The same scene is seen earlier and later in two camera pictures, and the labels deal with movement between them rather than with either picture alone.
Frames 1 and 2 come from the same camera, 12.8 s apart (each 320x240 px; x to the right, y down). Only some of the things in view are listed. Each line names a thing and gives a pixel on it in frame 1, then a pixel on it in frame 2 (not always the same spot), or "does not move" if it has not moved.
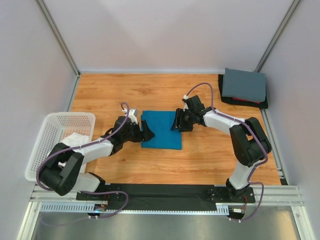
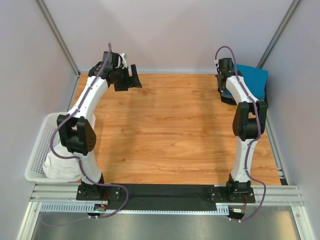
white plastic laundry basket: x=56 y=127 does not move
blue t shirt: x=160 y=123 -> x=256 y=79
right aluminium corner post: x=277 y=36 does not move
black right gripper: x=178 y=122 -> x=221 y=88
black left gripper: x=146 y=135 -> x=131 y=81
